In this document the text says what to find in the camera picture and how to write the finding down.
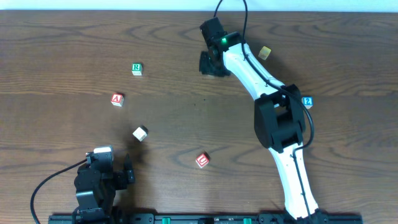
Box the white block green B side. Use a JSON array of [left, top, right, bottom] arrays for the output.
[[132, 126, 148, 142]]

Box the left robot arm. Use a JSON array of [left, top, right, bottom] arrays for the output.
[[72, 152, 136, 223]]

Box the green letter R block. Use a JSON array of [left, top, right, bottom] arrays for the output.
[[132, 63, 143, 76]]

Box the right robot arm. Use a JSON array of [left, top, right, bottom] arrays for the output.
[[200, 30, 318, 222]]

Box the red letter U block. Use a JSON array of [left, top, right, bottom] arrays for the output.
[[195, 153, 210, 169]]

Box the yellow wooden block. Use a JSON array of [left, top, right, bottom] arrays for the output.
[[258, 46, 271, 60]]

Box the blue number 2 block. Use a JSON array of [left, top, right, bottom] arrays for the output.
[[302, 96, 313, 109]]

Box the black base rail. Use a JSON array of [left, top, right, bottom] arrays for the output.
[[48, 212, 364, 224]]

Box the red letter A block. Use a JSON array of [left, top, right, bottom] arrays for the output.
[[111, 93, 124, 107]]

